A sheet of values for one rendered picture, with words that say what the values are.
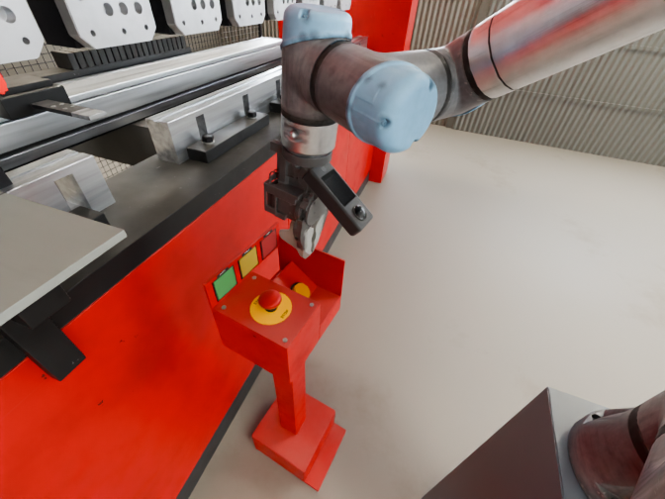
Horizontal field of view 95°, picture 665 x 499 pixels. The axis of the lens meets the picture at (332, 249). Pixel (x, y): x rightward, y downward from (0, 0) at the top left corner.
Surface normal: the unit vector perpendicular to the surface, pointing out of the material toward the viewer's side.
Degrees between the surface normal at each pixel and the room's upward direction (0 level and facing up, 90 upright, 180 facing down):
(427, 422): 0
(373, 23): 90
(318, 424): 0
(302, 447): 0
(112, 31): 90
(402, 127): 95
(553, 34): 107
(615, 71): 90
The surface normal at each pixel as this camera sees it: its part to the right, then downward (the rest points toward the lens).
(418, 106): 0.61, 0.61
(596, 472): -0.93, -0.29
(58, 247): 0.05, -0.75
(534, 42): -0.63, 0.68
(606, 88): -0.37, 0.60
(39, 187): 0.94, 0.26
